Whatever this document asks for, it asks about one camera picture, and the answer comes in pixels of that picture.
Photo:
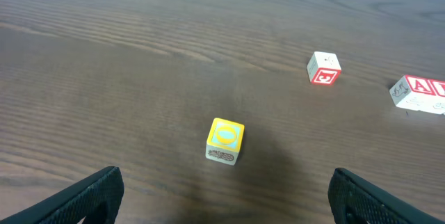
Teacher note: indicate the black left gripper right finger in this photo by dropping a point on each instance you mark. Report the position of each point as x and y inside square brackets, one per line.
[353, 200]

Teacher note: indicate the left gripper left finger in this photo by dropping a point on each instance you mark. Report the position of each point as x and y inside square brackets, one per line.
[95, 199]

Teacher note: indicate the red letter A block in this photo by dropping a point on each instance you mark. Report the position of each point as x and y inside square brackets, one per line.
[413, 93]

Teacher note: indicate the white red-sided block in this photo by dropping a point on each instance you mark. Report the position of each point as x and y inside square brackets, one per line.
[323, 68]

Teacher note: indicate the yellow block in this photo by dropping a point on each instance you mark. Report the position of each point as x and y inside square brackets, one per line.
[224, 141]

